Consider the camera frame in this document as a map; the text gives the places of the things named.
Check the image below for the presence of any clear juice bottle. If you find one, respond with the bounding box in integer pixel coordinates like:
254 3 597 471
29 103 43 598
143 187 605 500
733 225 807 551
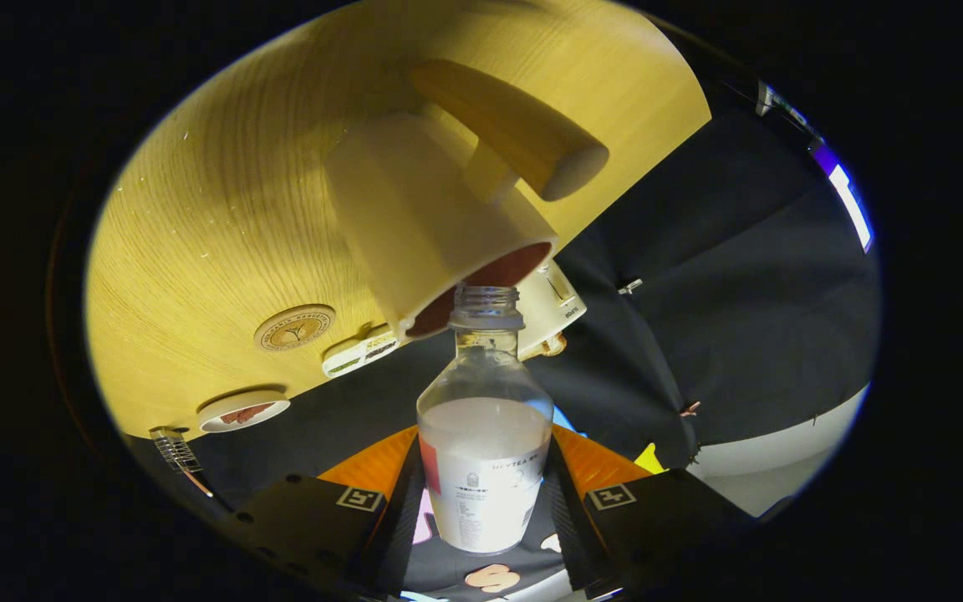
416 284 555 554

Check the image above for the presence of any white round plate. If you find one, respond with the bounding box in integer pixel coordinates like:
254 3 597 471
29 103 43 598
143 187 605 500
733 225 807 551
197 390 292 433

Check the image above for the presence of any red meat slice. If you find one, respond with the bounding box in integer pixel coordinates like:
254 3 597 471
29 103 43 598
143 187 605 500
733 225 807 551
219 403 276 425

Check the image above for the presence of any black backdrop cloth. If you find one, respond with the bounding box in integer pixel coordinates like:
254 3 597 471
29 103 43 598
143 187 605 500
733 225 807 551
126 109 882 602

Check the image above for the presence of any metal wire holder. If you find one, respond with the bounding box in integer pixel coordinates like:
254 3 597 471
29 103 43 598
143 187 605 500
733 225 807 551
150 426 215 498

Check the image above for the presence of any cream toaster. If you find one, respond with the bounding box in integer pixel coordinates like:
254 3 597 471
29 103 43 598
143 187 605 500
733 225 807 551
515 261 588 360

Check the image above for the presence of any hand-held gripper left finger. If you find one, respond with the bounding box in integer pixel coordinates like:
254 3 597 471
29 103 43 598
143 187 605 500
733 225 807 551
218 425 425 599

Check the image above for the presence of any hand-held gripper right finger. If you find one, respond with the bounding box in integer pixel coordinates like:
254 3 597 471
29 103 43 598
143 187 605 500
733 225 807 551
532 422 750 599

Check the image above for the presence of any round wooden coaster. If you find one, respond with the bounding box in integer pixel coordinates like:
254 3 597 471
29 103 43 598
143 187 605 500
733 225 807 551
253 304 337 353

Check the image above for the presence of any white divided bean dish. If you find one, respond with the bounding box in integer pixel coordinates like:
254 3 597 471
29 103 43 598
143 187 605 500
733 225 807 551
322 326 400 379

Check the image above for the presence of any wooden table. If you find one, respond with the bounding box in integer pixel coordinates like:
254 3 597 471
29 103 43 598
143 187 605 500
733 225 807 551
84 0 712 440

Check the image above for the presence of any cream cup with red inside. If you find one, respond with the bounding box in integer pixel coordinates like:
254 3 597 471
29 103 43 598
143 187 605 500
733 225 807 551
323 59 610 339

